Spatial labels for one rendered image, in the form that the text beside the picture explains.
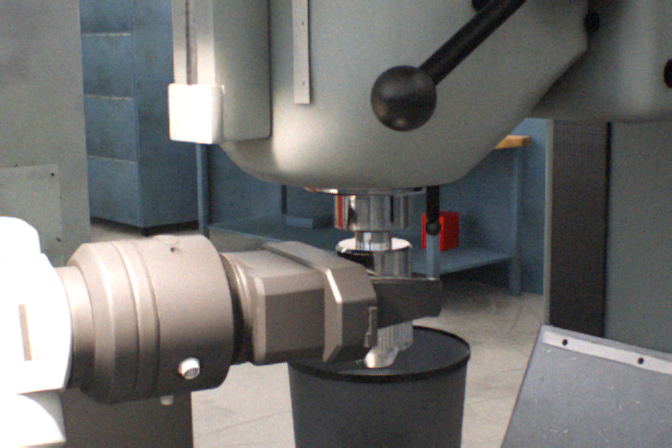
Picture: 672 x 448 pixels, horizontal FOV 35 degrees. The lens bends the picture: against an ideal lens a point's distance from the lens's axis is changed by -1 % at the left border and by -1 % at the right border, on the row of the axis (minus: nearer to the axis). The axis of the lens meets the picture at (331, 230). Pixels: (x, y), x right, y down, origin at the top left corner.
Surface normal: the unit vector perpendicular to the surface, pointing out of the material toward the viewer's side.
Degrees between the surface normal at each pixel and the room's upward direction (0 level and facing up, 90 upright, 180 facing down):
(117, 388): 127
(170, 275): 47
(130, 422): 90
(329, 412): 94
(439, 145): 122
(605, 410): 64
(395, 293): 90
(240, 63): 90
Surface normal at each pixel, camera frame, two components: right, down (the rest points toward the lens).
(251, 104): 0.65, 0.12
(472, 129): 0.56, 0.63
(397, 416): 0.15, 0.23
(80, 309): 0.40, -0.33
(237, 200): -0.76, 0.12
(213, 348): 0.45, 0.33
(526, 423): -0.65, -0.32
